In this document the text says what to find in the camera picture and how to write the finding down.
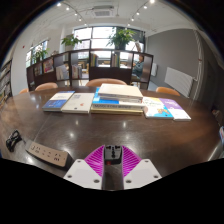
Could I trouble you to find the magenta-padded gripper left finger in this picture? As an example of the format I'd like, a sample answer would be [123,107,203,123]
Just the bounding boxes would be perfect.
[63,145,106,191]

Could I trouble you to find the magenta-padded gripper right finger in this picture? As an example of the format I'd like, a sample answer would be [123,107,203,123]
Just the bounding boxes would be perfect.
[121,145,163,191]

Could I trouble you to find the black charger with red button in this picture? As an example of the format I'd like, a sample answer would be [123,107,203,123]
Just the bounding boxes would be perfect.
[103,144,124,167]

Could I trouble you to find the black power strip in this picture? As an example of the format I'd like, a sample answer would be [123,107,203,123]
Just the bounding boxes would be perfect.
[25,139,75,169]

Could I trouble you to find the colourful yellow-blue picture book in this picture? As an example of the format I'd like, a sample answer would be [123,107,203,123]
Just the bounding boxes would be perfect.
[142,96,174,120]

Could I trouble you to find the large cream book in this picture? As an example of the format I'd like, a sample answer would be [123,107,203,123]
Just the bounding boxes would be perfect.
[90,105,145,116]

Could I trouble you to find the white-cover book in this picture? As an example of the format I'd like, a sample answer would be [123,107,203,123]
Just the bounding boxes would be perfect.
[60,92,96,115]

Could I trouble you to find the purple-cover book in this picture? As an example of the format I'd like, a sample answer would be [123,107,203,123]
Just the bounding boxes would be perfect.
[159,97,192,122]

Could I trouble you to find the large blue-edged book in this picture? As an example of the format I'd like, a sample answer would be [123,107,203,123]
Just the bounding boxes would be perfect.
[91,87,146,111]

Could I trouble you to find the thick grey-white book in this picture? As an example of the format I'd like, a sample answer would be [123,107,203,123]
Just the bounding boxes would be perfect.
[97,83,144,104]

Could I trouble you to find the tan chairs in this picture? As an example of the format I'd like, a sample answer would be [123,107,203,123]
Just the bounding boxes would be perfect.
[18,77,182,98]

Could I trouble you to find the dark curved shelf unit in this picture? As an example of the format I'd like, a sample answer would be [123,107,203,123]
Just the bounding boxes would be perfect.
[25,49,154,92]

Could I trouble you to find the person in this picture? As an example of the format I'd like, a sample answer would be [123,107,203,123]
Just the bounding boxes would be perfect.
[131,54,145,81]

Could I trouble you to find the small bushy potted plant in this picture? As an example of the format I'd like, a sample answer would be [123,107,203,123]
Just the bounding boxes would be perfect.
[31,46,49,64]

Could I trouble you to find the potted plant with drooping leaves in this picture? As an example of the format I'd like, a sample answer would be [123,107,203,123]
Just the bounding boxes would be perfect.
[60,34,83,51]

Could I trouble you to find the large leafy potted plant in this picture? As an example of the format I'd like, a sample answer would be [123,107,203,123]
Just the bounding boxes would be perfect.
[107,28,138,51]

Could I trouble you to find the white ceiling air conditioner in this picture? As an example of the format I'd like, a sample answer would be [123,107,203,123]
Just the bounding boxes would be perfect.
[91,4,116,18]

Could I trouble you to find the ceiling track spotlights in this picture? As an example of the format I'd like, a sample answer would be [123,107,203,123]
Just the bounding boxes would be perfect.
[55,0,156,28]

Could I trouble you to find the black coiled power cable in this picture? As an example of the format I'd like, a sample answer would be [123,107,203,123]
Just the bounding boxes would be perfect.
[5,129,28,153]

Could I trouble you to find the large white wall radiator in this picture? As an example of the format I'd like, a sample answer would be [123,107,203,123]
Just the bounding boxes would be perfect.
[164,66,194,98]

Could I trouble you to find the small white wall radiator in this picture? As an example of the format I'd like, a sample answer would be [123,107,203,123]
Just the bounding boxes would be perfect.
[150,63,158,77]

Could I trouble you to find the wall bookshelf unit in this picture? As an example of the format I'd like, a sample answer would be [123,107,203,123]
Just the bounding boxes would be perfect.
[0,59,14,111]

